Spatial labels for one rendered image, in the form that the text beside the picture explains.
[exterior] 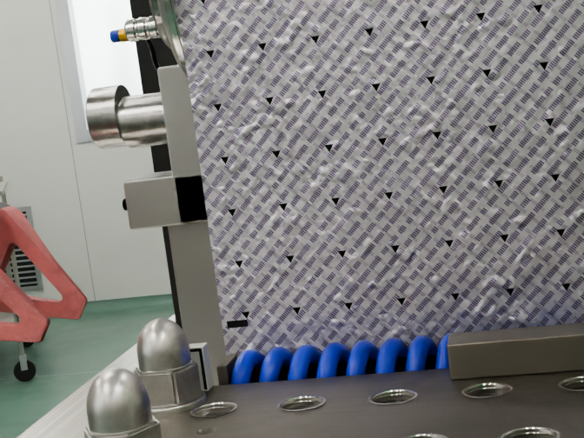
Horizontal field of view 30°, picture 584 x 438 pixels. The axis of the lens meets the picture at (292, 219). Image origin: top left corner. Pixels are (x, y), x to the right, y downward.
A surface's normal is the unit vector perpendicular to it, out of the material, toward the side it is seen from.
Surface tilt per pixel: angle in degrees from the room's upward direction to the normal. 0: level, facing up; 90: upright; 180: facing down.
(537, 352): 90
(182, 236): 90
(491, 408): 0
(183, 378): 90
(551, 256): 90
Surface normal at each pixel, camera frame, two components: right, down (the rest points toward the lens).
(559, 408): -0.13, -0.98
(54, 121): -0.18, 0.14
